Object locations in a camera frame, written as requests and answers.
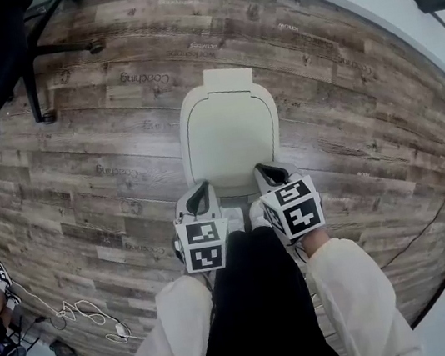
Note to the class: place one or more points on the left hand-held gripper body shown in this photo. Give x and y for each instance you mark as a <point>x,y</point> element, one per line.
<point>204,243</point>

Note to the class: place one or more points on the white plastic container lid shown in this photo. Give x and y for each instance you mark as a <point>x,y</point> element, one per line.
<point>230,137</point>

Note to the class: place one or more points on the person's right forearm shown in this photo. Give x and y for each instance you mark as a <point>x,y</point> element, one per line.
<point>351,291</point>

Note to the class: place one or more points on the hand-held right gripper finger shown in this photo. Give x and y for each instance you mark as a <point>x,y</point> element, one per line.
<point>294,175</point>
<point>262,187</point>

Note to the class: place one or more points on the cream plastic trash bin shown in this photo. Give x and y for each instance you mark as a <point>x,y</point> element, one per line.
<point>227,78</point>

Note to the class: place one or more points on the person's white left shoe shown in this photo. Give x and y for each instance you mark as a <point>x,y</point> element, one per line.
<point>235,220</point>

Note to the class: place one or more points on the person's white right shoe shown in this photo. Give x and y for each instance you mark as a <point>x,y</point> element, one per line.
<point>256,214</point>

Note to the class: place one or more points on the person's legs in black trousers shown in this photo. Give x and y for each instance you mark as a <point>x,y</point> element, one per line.
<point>260,302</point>

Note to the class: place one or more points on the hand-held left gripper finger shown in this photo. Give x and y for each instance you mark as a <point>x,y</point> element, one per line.
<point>214,206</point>
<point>182,211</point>

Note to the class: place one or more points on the person's left forearm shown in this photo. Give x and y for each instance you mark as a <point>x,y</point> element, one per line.
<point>170,342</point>

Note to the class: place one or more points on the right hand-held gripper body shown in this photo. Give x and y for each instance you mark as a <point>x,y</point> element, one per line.
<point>295,211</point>

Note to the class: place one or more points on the white power adapter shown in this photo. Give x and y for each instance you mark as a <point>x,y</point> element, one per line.
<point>120,330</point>

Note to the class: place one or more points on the person's white shoe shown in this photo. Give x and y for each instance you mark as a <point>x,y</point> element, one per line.
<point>235,220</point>
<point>256,214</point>

